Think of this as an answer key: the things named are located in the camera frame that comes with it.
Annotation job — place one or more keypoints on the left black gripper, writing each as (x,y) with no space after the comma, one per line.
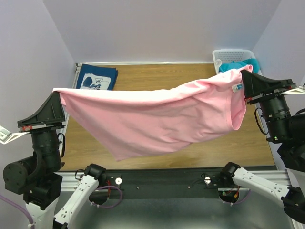
(41,124)

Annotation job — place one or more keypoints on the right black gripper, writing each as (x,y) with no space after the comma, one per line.
(270,91)

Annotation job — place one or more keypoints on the pink t-shirt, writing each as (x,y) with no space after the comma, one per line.
(149,123)

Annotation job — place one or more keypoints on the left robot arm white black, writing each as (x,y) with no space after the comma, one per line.
(36,177)

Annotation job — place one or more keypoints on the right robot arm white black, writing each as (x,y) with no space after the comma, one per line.
(284,129)

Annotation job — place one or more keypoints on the teal t-shirt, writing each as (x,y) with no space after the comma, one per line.
(236,65)

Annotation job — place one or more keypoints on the white plastic basket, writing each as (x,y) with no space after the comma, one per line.
(229,55)

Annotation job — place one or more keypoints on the white garment in basket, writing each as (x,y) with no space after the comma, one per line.
(218,63)

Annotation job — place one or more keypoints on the folded blue printed t-shirt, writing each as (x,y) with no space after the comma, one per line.
(96,78)

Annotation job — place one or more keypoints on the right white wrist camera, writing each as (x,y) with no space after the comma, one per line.
(293,89)

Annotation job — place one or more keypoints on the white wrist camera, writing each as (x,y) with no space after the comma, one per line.
(293,89)
(7,136)

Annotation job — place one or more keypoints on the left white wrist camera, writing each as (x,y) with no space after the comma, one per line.
(7,136)

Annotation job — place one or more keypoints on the aluminium frame rail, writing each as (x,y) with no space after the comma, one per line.
(68,96)

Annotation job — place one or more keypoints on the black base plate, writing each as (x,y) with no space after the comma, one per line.
(203,182)

